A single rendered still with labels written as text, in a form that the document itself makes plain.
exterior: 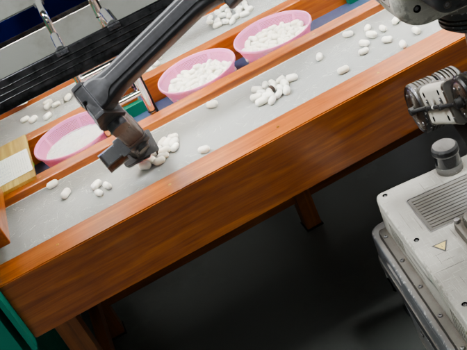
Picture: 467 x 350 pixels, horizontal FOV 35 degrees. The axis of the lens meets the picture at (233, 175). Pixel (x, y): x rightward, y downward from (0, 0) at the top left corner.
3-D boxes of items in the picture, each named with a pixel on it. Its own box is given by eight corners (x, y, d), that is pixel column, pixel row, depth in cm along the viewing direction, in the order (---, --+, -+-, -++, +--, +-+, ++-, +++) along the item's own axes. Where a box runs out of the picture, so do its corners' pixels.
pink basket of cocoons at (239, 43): (333, 48, 234) (324, 21, 229) (260, 86, 231) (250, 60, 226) (299, 27, 256) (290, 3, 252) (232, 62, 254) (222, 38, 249)
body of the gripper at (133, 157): (115, 147, 198) (112, 141, 191) (149, 130, 200) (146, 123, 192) (126, 168, 198) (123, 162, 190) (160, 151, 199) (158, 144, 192)
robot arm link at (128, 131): (129, 117, 141) (94, 74, 142) (106, 136, 141) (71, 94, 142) (156, 144, 184) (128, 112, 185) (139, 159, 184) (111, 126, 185)
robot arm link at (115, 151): (149, 142, 180) (127, 116, 180) (112, 172, 178) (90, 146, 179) (151, 152, 192) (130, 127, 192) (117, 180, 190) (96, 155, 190)
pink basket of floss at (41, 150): (138, 131, 237) (126, 107, 232) (93, 184, 220) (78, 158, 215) (79, 135, 252) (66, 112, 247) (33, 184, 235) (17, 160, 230)
